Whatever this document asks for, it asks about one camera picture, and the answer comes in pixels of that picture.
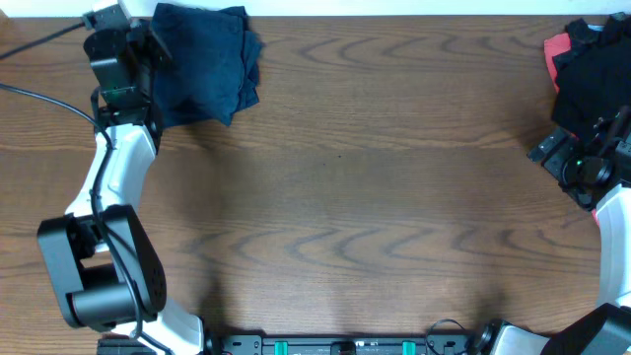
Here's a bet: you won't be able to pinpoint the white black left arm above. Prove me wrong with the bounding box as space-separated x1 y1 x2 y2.
37 20 204 354

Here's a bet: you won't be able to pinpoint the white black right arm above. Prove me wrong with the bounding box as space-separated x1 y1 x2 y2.
475 128 630 355

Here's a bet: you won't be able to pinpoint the black garment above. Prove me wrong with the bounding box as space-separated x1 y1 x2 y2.
557 13 630 139

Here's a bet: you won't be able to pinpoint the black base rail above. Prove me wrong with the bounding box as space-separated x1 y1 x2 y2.
96 334 477 355

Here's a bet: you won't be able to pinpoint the folded dark blue shorts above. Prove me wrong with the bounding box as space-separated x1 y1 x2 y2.
220 6 263 126

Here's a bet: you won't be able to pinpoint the blue denim shorts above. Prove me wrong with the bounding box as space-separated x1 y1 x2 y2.
151 3 247 128

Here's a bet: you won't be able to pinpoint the red garment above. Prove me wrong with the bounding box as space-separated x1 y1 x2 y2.
531 33 598 223

